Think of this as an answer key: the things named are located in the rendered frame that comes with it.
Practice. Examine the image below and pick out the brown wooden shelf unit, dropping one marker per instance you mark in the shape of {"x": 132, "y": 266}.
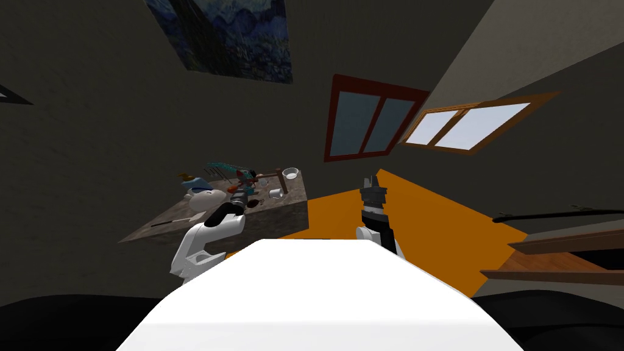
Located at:
{"x": 555, "y": 263}

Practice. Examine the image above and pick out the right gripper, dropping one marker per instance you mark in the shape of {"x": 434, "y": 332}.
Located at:
{"x": 373, "y": 196}

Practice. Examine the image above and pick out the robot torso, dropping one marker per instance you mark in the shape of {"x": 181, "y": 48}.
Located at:
{"x": 321, "y": 297}

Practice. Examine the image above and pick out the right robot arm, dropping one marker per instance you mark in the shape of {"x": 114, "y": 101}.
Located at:
{"x": 379, "y": 228}

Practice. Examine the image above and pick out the red framed window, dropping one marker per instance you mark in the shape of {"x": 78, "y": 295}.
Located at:
{"x": 370, "y": 119}

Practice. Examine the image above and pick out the white bowl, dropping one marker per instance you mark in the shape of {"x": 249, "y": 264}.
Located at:
{"x": 290, "y": 173}

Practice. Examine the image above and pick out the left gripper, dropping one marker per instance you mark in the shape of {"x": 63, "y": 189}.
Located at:
{"x": 245, "y": 185}

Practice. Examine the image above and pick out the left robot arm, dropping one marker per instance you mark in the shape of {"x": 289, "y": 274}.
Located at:
{"x": 202, "y": 243}

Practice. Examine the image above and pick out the white mug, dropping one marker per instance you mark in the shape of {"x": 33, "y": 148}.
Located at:
{"x": 276, "y": 193}

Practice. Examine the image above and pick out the blue and yellow bottle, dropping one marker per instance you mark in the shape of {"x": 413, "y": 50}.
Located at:
{"x": 195, "y": 183}

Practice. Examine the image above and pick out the white round teapot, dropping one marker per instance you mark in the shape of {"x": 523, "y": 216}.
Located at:
{"x": 207, "y": 199}

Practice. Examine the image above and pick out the teal dish rack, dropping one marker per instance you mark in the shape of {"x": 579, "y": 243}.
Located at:
{"x": 225, "y": 168}

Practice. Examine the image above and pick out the blue landscape painting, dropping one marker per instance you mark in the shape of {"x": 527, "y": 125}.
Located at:
{"x": 234, "y": 39}

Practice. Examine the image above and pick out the brown framed window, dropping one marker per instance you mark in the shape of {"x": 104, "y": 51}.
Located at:
{"x": 473, "y": 124}

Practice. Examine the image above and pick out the brown wooden stand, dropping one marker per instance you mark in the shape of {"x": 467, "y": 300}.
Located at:
{"x": 282, "y": 181}

